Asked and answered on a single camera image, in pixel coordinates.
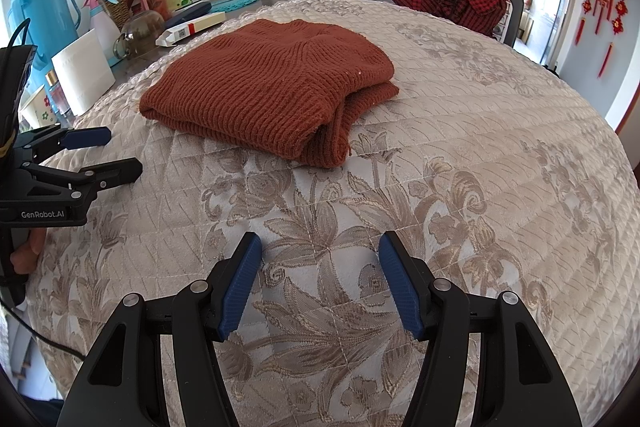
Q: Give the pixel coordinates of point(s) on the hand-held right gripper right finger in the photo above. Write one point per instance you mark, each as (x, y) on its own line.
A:
(400, 287)

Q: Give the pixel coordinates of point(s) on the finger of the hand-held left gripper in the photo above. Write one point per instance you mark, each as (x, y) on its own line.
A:
(115, 171)
(87, 137)

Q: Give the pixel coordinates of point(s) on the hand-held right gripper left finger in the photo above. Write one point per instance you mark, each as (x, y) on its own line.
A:
(240, 287)

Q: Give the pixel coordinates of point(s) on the rust knit sweater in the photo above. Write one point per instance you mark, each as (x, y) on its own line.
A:
(260, 82)

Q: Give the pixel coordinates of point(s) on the person's left hand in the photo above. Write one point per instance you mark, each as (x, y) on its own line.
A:
(27, 254)

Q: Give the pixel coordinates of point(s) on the floral paper cup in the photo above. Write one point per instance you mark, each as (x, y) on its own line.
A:
(37, 107)

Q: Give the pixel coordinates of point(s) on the white spray bottle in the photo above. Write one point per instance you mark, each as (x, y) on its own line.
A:
(102, 32)

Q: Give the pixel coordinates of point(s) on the beige quilted floral table cover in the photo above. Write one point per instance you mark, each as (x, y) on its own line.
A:
(450, 182)

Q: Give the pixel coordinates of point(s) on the wicker basket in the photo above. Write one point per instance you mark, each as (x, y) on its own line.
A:
(117, 7)

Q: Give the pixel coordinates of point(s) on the blue thermos jug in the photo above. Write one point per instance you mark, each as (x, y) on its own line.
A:
(40, 12)

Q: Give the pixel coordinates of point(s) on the long white carton box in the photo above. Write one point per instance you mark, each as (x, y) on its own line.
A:
(192, 29)

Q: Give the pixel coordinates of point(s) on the dark blue case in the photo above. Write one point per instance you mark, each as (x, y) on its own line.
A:
(192, 11)

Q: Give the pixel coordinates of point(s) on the teal crochet mat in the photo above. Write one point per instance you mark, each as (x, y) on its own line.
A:
(235, 3)

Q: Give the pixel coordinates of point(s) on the dark chair under plaid shirt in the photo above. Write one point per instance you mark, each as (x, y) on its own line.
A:
(515, 17)

